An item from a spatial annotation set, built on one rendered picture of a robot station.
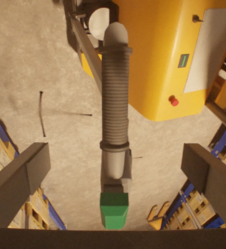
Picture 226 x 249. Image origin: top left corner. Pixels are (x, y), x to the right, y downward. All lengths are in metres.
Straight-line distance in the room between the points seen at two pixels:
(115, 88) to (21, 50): 1.43
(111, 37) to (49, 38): 1.36
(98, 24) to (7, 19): 0.71
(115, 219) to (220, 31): 0.81
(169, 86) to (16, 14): 1.16
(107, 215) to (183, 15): 0.69
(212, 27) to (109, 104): 0.70
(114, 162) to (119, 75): 0.11
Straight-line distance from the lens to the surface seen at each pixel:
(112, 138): 0.22
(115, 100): 0.21
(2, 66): 1.69
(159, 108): 0.95
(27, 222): 1.98
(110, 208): 0.25
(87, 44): 0.74
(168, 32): 0.78
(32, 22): 1.54
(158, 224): 6.66
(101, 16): 1.11
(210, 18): 0.84
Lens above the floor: 1.50
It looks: 43 degrees down
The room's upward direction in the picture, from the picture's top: 158 degrees clockwise
